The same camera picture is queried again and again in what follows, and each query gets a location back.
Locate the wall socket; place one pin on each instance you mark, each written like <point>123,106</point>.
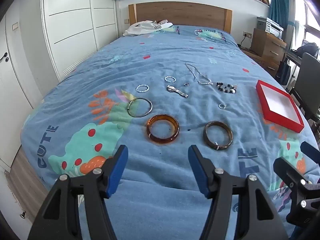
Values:
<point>247,34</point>

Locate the white garment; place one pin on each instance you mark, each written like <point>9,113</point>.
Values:
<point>142,28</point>

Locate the dark office chair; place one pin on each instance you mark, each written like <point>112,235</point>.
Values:
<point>308,80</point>

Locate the dark brown bangle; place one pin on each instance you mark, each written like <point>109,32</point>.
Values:
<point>218,135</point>

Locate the wooden headboard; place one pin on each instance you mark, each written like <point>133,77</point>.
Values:
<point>185,13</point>

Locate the white door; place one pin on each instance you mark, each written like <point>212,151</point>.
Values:
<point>10,92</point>

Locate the silver wristwatch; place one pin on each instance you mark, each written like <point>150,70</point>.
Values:
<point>176,90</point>

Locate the grey printer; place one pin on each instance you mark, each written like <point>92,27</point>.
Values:
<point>271,26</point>

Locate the white wardrobe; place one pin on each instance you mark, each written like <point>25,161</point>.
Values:
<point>75,25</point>

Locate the black hanging bag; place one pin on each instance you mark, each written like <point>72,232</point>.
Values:
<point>283,71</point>

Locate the desk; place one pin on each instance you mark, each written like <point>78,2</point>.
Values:
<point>293,55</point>

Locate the dark backpack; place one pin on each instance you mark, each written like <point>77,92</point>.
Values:
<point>308,48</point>

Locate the low wooden bedside table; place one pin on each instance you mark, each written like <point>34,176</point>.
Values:
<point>262,61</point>

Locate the blue printed blanket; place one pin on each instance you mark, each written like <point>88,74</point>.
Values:
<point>175,55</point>

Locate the amber translucent bangle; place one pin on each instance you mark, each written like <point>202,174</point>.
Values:
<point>163,129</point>

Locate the twisted silver hoop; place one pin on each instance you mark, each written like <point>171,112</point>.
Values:
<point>170,79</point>
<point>142,88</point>

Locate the red jewelry box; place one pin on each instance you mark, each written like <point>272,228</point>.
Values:
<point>280,105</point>

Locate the wooden drawer cabinet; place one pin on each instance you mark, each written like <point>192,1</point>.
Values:
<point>268,46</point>

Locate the teal curtain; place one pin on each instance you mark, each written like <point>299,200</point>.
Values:
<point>278,2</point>

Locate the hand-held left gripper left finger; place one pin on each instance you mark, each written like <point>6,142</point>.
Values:
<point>117,170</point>

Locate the thin silver bangle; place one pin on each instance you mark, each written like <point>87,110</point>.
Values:
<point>139,107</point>

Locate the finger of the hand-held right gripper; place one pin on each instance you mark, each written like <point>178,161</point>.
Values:
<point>290,172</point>
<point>311,148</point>

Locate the window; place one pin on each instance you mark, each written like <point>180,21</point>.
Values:
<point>310,22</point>

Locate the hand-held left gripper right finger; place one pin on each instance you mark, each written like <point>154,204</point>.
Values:
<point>200,172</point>

